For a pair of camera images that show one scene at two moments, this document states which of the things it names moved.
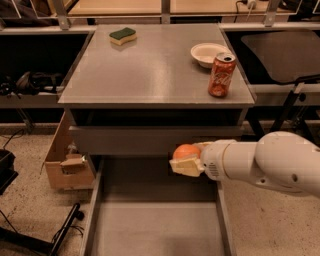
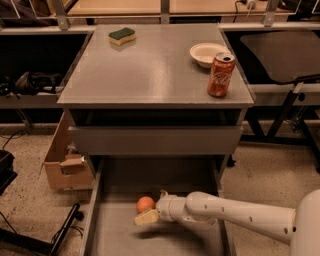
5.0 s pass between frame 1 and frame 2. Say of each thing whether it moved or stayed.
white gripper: moved
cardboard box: stayed
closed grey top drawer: stayed
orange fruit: moved
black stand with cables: stayed
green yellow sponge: stayed
